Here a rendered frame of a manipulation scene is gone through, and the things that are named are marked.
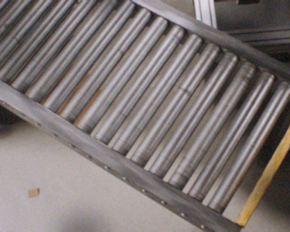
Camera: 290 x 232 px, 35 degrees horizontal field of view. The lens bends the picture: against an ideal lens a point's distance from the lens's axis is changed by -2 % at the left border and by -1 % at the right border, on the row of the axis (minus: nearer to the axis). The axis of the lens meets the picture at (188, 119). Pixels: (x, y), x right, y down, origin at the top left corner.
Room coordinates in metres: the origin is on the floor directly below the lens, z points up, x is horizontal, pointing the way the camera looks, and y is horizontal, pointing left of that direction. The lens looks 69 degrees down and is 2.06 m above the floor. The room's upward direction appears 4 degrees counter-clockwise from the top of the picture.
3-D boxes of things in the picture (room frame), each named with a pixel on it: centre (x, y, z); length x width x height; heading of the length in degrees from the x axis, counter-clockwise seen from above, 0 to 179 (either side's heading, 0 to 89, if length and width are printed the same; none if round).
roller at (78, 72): (0.74, 0.30, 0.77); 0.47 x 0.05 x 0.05; 145
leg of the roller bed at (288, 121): (0.58, -0.37, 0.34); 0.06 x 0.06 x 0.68; 55
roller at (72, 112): (0.71, 0.24, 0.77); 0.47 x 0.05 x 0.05; 145
